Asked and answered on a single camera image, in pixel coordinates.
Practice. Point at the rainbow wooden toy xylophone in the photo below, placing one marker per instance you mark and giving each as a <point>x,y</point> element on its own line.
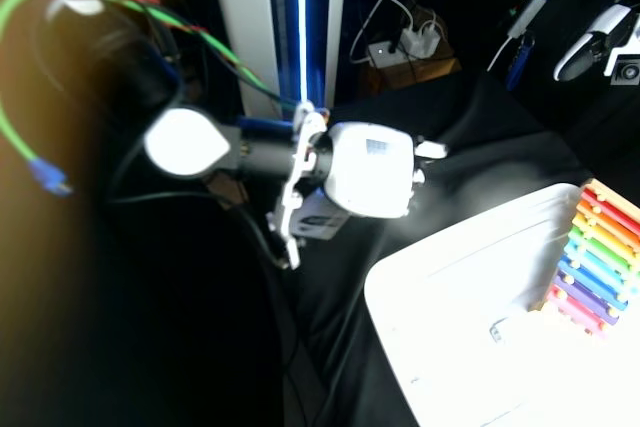
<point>595,257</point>

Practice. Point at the white plastic tray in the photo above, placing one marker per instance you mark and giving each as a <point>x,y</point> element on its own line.
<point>460,327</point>

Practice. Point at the white power strip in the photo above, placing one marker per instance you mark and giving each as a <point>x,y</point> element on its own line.
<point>382,54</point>

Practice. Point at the brown wooden box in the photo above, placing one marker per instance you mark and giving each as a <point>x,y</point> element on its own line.
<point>435,69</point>

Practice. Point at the white plug charger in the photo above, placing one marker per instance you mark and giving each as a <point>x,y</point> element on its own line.
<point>420,42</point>

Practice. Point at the white column blue light strip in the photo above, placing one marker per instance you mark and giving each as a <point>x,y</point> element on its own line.
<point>240,22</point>

